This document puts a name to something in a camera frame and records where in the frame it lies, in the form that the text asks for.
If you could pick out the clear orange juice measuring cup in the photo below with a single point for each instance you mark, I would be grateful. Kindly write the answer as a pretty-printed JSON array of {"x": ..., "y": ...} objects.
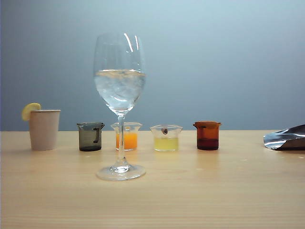
[{"x": 132, "y": 141}]

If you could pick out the clear stemmed wine glass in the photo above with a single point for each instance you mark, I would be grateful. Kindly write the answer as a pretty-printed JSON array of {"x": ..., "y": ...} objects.
[{"x": 120, "y": 95}]

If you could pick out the clear measuring cup yellow juice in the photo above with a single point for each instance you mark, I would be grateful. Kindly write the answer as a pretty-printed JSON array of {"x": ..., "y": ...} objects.
[{"x": 166, "y": 143}]

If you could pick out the amber brown measuring cup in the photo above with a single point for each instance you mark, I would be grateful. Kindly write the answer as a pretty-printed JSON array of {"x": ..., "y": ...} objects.
[{"x": 207, "y": 136}]

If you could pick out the smoky grey measuring cup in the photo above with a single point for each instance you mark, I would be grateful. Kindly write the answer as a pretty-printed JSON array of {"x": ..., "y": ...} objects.
[{"x": 87, "y": 139}]

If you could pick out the white paper cup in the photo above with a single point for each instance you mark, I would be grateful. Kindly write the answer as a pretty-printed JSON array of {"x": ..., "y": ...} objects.
[{"x": 44, "y": 131}]

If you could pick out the yellow lemon slice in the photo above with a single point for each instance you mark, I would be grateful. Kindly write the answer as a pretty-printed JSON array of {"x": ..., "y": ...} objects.
[{"x": 27, "y": 112}]

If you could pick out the silver foil bag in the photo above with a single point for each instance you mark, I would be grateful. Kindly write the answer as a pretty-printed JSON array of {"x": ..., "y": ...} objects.
[{"x": 281, "y": 139}]

